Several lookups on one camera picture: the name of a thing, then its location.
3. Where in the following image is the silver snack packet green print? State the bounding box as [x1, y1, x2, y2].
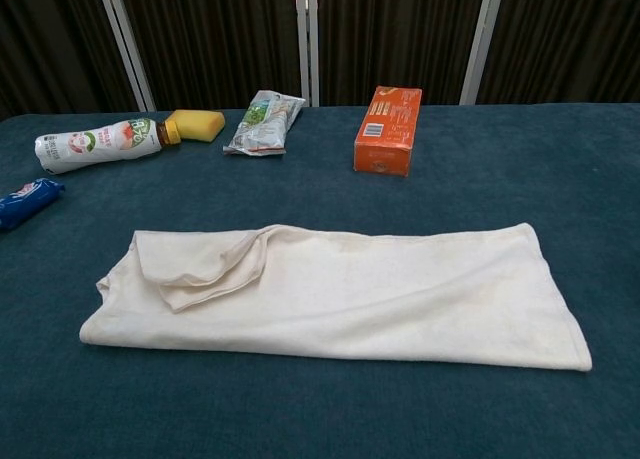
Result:
[222, 89, 307, 157]

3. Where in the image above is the blue snack packet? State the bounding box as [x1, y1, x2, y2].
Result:
[0, 177, 66, 233]

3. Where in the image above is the white drink bottle yellow cap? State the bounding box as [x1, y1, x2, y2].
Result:
[33, 117, 182, 175]

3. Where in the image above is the dark pleated curtain panel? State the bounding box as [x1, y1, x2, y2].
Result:
[117, 0, 304, 113]
[0, 0, 139, 123]
[477, 0, 640, 105]
[317, 0, 489, 108]

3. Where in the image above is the orange cardboard box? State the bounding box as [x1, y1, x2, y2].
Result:
[353, 85, 424, 179]

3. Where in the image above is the white screen frame post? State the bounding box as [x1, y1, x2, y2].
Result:
[458, 0, 507, 106]
[94, 0, 157, 112]
[294, 0, 321, 108]

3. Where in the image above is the teal table cover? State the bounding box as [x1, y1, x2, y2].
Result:
[0, 102, 640, 459]

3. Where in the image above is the yellow sponge block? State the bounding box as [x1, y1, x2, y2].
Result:
[166, 109, 226, 144]

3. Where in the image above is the white t-shirt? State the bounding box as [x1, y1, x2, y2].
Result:
[78, 222, 594, 375]

